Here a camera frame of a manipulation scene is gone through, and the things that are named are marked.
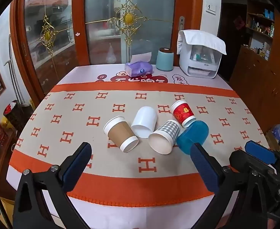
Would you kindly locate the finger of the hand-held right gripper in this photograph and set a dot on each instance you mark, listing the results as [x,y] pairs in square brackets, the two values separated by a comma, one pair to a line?
[259,151]

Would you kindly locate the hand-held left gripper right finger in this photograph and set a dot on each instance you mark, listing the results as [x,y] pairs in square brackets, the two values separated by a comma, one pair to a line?
[205,168]

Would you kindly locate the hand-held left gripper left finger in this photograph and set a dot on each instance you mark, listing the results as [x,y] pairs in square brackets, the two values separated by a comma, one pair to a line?
[75,170]

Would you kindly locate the blue translucent plastic cup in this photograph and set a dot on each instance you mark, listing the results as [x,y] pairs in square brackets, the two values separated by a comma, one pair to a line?
[195,131]

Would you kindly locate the grey checkered paper cup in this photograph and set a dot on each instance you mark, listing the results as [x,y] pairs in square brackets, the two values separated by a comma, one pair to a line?
[168,129]

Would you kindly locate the brown sleeved paper cup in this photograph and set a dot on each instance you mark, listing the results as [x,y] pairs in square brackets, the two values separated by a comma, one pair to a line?
[119,133]

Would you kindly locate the red paper cup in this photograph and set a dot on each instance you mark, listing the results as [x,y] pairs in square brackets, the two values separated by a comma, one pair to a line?
[183,113]

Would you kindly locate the plain white cup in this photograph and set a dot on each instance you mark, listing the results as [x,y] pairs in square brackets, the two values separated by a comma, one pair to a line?
[144,119]

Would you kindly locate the orange and beige patterned blanket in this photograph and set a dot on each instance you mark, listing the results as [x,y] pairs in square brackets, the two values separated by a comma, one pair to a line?
[82,114]

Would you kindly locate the brown wooden cabinet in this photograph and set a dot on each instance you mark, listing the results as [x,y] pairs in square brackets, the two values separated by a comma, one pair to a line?
[261,83]

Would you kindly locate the dark patterned bin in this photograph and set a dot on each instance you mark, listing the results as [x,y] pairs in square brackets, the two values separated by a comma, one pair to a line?
[15,114]

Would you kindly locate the white countertop appliance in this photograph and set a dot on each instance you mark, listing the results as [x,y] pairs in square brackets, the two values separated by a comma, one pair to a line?
[202,69]

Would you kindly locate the teal canister with dark lid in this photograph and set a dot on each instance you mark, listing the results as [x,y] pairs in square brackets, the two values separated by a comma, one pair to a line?
[165,59]

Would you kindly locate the grey metal pole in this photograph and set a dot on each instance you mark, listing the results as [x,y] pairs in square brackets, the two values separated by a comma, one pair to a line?
[13,71]

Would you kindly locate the purple tissue pack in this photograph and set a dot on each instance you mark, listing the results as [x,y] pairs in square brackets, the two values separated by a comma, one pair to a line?
[140,69]

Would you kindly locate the white plastic bag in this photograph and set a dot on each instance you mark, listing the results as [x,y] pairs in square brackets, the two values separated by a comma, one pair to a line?
[110,54]

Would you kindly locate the wooden shelf with small items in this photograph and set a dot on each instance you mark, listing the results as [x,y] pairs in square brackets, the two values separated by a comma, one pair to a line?
[260,28]

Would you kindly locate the white folded cloth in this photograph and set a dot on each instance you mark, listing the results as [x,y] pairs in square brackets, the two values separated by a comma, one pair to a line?
[202,38]

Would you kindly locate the wooden glass door panel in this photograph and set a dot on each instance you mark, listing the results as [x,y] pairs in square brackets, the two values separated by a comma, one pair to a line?
[47,33]

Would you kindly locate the wooden glass sliding door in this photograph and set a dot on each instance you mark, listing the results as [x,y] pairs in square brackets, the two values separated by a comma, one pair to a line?
[140,4]

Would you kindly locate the red wall decoration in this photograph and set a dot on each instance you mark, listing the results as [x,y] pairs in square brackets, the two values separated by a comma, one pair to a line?
[239,23]

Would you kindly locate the white wall switch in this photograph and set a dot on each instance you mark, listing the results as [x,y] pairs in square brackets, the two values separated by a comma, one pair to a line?
[211,7]

